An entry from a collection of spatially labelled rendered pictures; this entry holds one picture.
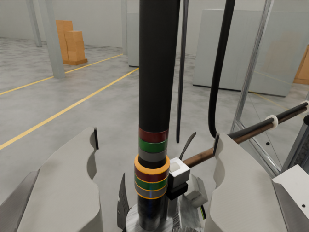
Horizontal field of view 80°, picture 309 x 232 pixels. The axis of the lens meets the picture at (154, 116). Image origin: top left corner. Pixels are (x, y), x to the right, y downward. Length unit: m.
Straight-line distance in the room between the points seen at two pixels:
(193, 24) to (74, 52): 7.10
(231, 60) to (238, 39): 0.54
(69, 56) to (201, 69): 5.33
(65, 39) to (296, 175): 8.32
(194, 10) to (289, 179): 11.91
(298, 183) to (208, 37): 5.15
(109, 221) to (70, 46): 7.29
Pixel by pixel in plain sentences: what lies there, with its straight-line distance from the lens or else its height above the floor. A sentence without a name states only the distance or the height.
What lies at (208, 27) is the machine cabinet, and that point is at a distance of 5.62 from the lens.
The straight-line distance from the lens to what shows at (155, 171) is 0.22.
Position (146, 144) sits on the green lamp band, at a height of 1.61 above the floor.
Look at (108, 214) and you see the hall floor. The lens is 2.13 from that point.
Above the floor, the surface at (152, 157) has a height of 1.59.
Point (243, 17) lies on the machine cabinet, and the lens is 5.65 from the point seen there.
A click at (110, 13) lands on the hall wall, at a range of 13.92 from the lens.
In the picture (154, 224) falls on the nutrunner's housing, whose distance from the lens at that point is 0.30.
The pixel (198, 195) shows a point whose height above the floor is 1.14.
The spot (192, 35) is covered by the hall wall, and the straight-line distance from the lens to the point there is 12.35.
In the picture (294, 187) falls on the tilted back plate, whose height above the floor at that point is 1.33.
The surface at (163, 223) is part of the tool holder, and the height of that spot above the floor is 1.46.
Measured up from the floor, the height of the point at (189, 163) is 1.55.
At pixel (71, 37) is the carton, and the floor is 1.04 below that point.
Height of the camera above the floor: 1.73
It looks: 27 degrees down
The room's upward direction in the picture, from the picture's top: 3 degrees clockwise
